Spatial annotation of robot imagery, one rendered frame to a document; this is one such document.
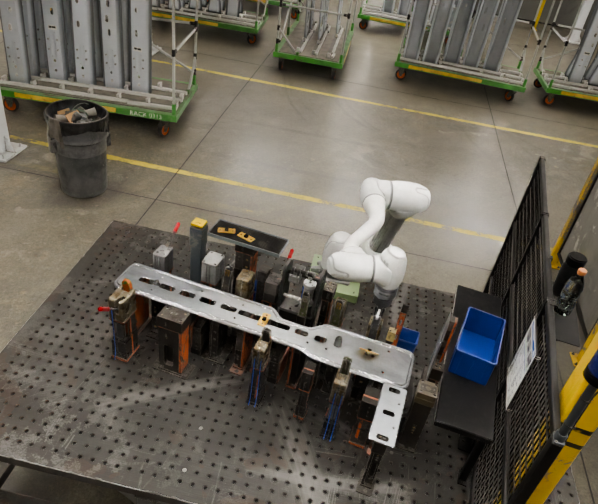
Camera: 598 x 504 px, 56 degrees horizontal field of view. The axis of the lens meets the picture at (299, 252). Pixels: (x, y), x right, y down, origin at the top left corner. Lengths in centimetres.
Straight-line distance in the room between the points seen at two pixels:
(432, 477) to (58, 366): 168
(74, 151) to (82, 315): 223
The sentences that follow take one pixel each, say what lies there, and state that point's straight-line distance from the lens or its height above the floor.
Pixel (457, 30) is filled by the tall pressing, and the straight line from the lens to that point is 924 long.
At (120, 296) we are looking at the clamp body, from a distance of 253.
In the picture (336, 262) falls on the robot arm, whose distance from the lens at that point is 208.
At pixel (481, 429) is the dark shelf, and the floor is 103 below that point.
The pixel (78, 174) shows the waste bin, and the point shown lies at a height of 24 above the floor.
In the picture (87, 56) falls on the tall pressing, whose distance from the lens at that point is 663.
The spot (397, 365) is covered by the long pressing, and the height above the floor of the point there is 100.
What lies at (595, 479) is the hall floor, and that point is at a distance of 388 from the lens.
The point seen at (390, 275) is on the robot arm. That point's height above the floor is 147.
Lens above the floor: 272
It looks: 36 degrees down
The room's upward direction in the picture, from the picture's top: 9 degrees clockwise
